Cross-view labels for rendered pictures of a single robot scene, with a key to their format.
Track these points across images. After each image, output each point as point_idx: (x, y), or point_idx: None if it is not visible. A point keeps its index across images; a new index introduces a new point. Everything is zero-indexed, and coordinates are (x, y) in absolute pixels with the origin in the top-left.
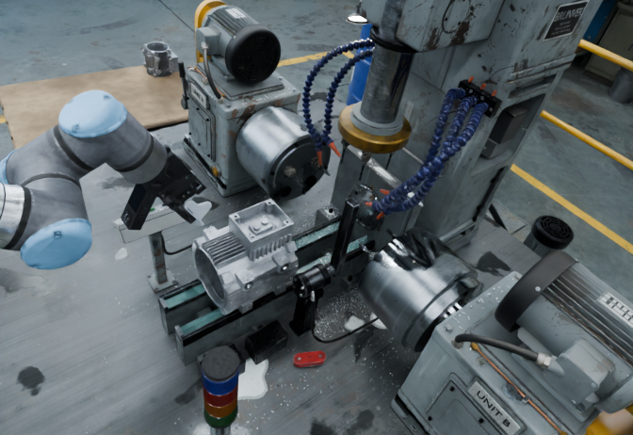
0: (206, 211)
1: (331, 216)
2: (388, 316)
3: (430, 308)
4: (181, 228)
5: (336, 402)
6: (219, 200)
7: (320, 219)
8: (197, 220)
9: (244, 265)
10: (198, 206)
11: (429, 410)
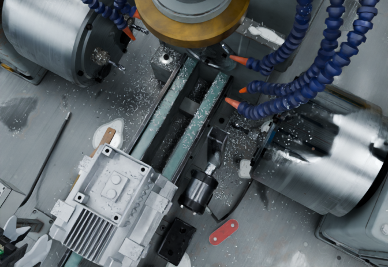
0: (46, 243)
1: (170, 64)
2: (299, 201)
3: (349, 193)
4: (17, 152)
5: (267, 259)
6: (33, 91)
7: (159, 70)
8: (43, 260)
9: (122, 235)
10: (33, 252)
11: (365, 257)
